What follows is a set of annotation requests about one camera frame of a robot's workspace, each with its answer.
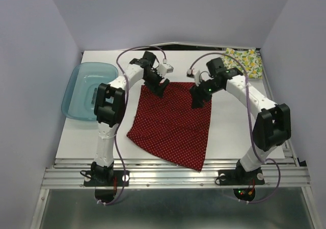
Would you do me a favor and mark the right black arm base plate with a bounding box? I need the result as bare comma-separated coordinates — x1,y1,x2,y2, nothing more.
214,168,265,186

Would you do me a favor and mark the red polka dot skirt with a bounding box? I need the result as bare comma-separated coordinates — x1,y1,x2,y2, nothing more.
126,82,211,171

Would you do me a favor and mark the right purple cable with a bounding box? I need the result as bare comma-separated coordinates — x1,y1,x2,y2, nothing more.
189,52,282,205

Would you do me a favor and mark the teal plastic bin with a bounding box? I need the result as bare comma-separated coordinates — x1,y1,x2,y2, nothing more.
61,62,118,121

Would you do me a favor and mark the purple cable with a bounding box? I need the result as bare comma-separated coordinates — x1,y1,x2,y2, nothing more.
189,52,282,205
96,46,169,206

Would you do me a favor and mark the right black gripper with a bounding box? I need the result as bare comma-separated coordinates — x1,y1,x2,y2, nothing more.
189,77,222,109

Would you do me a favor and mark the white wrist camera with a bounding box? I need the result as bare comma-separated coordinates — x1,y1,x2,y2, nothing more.
156,59,174,78
186,69,203,86

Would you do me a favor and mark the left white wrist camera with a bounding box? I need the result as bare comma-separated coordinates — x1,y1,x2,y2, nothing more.
156,59,174,78

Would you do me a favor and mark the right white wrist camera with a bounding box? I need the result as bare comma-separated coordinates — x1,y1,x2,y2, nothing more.
186,69,203,86

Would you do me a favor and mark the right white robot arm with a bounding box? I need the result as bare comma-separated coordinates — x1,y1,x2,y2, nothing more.
186,58,291,186

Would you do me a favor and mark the lemon print folded skirt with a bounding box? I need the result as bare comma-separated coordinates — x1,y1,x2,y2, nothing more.
225,48,263,79

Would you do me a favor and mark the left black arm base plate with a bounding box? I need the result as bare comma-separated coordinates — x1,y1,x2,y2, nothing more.
80,170,130,187

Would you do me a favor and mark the aluminium rail frame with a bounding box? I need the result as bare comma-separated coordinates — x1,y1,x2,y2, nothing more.
30,47,321,229

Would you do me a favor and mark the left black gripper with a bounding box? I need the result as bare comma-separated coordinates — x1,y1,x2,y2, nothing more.
142,68,169,98

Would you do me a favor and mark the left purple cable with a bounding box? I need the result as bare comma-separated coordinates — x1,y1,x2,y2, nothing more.
96,46,169,206

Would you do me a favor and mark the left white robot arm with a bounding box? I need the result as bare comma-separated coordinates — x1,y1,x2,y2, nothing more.
82,51,174,187

